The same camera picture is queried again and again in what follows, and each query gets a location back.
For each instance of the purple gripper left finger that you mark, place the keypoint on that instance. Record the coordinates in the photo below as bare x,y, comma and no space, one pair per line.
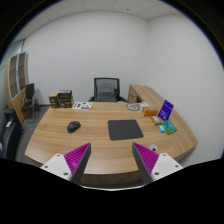
70,166

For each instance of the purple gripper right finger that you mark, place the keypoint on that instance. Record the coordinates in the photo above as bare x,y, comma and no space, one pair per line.
153,166

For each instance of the black computer mouse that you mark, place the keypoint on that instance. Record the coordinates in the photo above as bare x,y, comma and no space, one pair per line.
73,126

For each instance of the dark grey mouse pad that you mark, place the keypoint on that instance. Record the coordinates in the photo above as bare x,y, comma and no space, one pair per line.
124,130

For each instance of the small blue packet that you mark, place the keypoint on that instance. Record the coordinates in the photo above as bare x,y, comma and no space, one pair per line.
161,128

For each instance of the green packet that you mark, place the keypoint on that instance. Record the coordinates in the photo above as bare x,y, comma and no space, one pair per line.
169,127

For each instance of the small tan box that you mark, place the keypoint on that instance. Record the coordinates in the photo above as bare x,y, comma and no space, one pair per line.
156,120

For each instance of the brown cardboard box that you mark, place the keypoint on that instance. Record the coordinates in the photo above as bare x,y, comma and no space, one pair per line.
149,111

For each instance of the purple standing card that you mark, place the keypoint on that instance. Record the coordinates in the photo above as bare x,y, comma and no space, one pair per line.
165,110

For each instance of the white green leaflet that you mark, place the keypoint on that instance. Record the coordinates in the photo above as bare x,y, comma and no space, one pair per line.
82,105

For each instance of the white paper sheet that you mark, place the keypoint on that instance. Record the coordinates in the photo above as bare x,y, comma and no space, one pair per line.
144,104

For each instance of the dark brown box stack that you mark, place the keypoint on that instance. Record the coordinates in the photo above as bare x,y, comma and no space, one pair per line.
65,98

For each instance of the wooden side cabinet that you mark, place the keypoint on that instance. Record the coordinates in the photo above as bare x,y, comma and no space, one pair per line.
140,93

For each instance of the small brown box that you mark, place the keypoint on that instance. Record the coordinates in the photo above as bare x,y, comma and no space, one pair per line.
53,99

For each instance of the black chair at left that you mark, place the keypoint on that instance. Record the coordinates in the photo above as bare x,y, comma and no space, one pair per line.
10,134

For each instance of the black visitor chair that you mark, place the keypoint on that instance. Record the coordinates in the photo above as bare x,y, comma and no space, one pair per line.
30,102

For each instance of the black mesh office chair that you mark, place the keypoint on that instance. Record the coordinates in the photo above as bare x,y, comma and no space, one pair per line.
107,90

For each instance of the wooden bookshelf cabinet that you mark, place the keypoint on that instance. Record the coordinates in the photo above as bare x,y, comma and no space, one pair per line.
16,79

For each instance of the white desk cable grommet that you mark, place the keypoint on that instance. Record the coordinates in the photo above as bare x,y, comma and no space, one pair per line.
153,147

